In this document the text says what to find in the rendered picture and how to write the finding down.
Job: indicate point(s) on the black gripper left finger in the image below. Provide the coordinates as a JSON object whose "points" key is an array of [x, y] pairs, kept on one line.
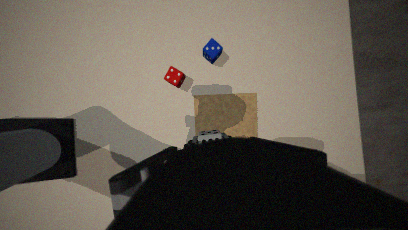
{"points": [[124, 184]]}

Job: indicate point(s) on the white die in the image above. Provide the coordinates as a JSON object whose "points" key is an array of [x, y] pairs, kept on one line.
{"points": [[210, 135]]}

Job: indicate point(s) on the red die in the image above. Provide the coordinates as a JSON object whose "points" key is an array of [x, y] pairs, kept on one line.
{"points": [[174, 77]]}

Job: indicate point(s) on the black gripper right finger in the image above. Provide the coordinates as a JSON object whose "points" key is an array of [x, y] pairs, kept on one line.
{"points": [[312, 153]]}

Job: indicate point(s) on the tan mat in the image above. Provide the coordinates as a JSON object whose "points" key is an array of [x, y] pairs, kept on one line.
{"points": [[232, 114]]}

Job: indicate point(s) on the blue die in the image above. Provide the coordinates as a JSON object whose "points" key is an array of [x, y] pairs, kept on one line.
{"points": [[212, 50]]}

